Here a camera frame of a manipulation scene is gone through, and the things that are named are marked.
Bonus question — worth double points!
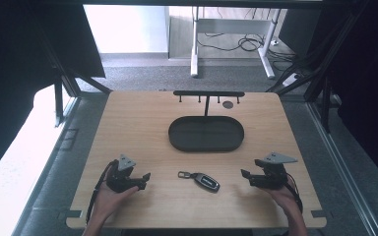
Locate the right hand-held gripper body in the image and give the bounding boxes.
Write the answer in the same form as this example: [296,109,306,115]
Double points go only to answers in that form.
[251,150,299,191]

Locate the white metal desk frame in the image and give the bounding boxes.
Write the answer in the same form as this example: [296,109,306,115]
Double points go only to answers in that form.
[190,6,282,80]

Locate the white power strip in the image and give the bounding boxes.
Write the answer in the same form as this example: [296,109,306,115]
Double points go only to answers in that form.
[282,72,301,89]

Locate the black metal frame stand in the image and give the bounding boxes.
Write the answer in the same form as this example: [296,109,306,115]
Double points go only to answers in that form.
[265,3,368,134]
[37,29,113,128]

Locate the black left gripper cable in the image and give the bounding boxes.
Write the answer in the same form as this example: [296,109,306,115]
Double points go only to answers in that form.
[85,158,120,224]

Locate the black key rack with tray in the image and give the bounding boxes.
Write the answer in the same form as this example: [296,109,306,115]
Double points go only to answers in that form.
[167,89,246,153]

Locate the person's left hand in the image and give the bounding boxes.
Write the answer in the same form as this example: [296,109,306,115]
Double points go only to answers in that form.
[93,180,140,219]

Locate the black floor cables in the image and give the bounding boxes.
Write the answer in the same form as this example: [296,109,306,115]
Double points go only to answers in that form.
[198,30,297,72]

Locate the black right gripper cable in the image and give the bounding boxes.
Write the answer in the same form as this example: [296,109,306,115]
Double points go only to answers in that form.
[285,173,304,214]

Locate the person's right hand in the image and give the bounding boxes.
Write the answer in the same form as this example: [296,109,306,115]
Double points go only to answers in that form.
[261,176,299,215]

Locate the black car key with ring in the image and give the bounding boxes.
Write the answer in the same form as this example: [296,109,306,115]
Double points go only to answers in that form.
[177,170,221,194]

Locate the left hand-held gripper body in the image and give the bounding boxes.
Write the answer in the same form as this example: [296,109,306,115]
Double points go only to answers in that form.
[105,153,143,194]

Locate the black curtain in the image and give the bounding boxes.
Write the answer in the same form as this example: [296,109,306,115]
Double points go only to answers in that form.
[303,0,378,191]
[0,0,106,186]

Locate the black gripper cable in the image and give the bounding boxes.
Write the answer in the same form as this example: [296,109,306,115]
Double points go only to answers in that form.
[285,173,304,214]
[85,158,120,224]

